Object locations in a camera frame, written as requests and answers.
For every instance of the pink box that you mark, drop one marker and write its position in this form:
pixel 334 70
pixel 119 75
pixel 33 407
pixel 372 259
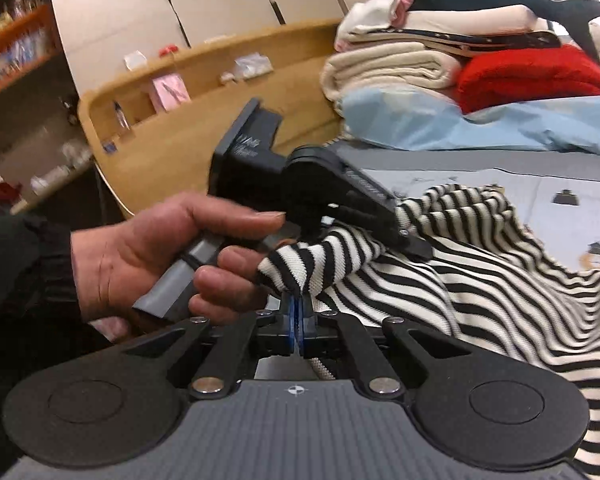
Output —
pixel 170 91

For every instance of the red folded blanket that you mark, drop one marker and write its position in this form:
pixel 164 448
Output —
pixel 525 77

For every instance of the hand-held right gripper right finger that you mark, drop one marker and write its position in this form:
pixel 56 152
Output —
pixel 305 324

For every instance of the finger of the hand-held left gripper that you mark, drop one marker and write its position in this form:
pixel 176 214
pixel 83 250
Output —
pixel 380 225

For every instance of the white printed blanket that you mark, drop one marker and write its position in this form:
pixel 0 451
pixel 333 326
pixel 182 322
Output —
pixel 570 195

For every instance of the small clear bottle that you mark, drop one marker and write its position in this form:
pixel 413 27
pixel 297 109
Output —
pixel 121 116

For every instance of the white plastic packet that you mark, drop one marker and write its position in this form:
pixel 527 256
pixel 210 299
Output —
pixel 252 67

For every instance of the beige wardrobe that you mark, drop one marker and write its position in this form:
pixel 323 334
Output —
pixel 205 0

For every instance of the light blue quilt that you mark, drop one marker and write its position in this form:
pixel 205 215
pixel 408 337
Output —
pixel 480 120

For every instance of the black white striped shirt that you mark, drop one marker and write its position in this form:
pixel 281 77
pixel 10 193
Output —
pixel 480 280

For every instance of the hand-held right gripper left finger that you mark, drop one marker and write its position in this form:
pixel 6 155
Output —
pixel 292 324

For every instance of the pink white cloth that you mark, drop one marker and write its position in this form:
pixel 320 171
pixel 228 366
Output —
pixel 380 5

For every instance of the person's left forearm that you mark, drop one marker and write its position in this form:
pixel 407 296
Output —
pixel 25 270

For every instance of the orange storage basket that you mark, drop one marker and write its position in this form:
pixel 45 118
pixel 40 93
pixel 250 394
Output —
pixel 15 50

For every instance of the person's left hand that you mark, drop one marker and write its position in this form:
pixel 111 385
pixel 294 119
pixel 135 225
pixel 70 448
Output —
pixel 145 255

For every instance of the dark star print cloth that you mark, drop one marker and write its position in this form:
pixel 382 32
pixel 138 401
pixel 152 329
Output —
pixel 500 40

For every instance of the wooden shelf unit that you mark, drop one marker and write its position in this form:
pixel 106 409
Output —
pixel 20 125

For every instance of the white folded blanket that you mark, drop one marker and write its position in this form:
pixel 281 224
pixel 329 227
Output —
pixel 480 20

